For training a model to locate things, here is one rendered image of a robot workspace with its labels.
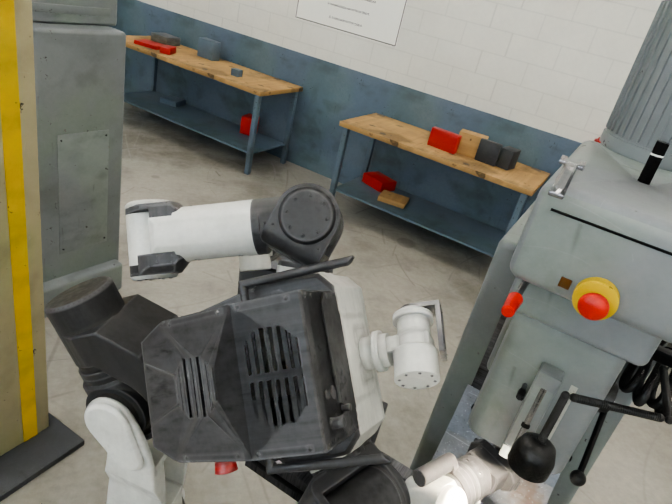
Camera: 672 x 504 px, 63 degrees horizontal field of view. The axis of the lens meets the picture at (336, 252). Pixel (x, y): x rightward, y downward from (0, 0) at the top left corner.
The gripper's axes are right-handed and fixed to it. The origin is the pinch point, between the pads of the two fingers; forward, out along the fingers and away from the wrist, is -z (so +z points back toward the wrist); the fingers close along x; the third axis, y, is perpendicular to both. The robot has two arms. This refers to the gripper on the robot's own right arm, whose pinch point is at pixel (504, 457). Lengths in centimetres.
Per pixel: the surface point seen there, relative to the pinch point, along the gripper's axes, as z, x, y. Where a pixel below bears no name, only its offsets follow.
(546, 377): 12.7, -4.5, -31.1
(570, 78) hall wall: -362, 222, -50
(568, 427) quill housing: 6.0, -9.7, -21.1
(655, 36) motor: -14, 15, -87
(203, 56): -189, 555, 31
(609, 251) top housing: 22, -7, -59
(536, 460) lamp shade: 21.5, -12.1, -22.7
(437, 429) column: -27, 32, 34
